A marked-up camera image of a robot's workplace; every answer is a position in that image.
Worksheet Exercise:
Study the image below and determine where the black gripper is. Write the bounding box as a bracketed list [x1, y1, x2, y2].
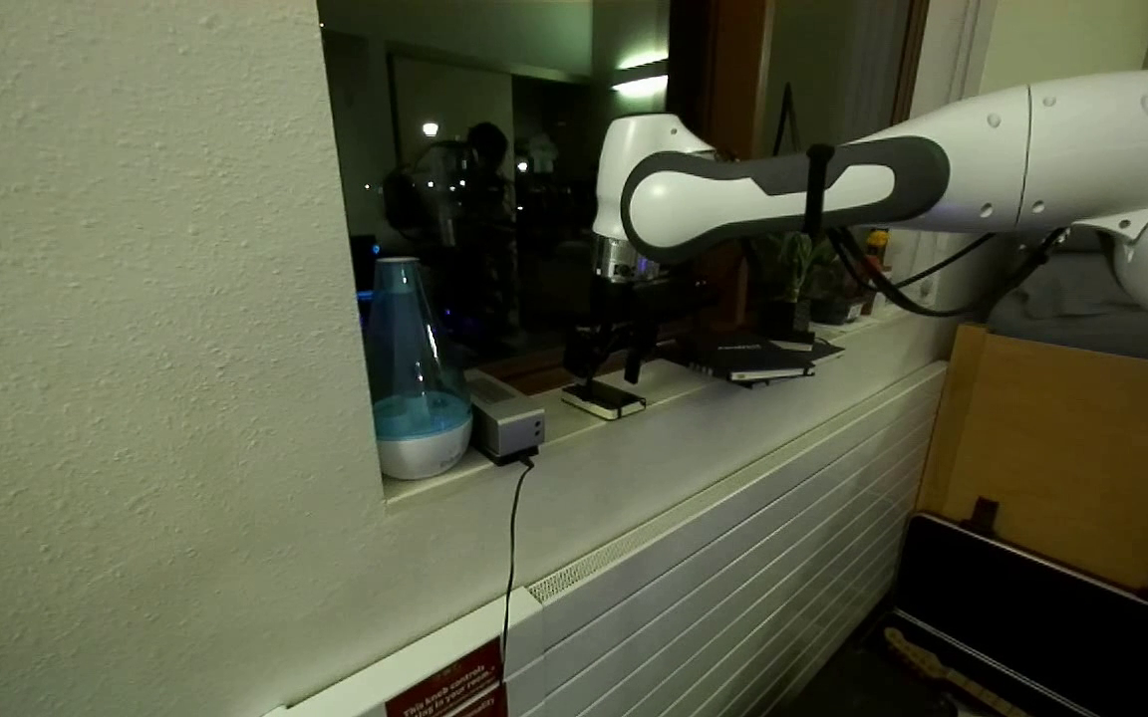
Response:
[567, 265, 667, 392]

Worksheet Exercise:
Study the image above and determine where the navy notebook with white print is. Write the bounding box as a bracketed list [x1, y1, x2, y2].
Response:
[562, 380, 651, 426]

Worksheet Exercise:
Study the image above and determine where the small grey box device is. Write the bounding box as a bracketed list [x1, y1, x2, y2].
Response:
[459, 366, 551, 468]

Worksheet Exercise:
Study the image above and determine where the flat dark tray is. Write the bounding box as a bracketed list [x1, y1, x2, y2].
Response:
[709, 347, 819, 392]

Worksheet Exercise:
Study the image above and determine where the potted plant with striped leaves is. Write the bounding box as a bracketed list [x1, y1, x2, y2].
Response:
[764, 214, 900, 331]

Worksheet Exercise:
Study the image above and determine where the white slatted radiator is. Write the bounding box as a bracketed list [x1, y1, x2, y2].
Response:
[267, 354, 947, 717]

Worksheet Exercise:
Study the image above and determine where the red warning label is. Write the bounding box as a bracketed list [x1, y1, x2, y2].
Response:
[381, 639, 508, 717]

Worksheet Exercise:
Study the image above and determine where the grey folded blanket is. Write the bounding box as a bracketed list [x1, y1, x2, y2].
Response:
[996, 253, 1148, 331]
[984, 311, 1148, 374]

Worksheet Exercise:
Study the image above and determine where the plywood board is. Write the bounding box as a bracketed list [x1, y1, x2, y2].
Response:
[918, 322, 1148, 625]

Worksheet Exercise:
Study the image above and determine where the thin black power cable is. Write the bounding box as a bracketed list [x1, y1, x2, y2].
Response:
[491, 452, 540, 683]

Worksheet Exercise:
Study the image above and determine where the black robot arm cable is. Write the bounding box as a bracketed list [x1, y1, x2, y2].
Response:
[805, 141, 1067, 322]

